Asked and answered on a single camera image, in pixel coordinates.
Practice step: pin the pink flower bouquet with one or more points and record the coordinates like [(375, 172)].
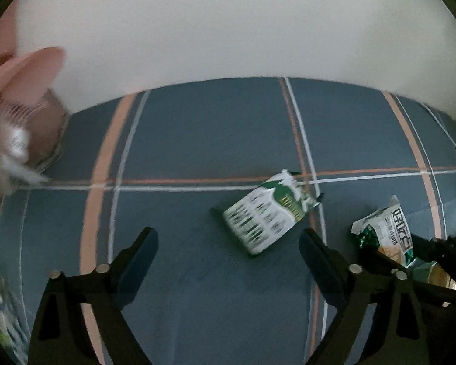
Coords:
[(7, 83)]

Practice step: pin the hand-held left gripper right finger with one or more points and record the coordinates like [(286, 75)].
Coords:
[(319, 270)]

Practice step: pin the dark green white snack packet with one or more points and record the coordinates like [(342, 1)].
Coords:
[(391, 228)]

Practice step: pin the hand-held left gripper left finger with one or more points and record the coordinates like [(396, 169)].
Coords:
[(136, 264)]

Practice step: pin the blue plaid bedsheet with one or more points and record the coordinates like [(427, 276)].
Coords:
[(212, 129)]

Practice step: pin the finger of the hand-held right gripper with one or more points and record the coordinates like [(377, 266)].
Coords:
[(452, 253), (433, 292)]

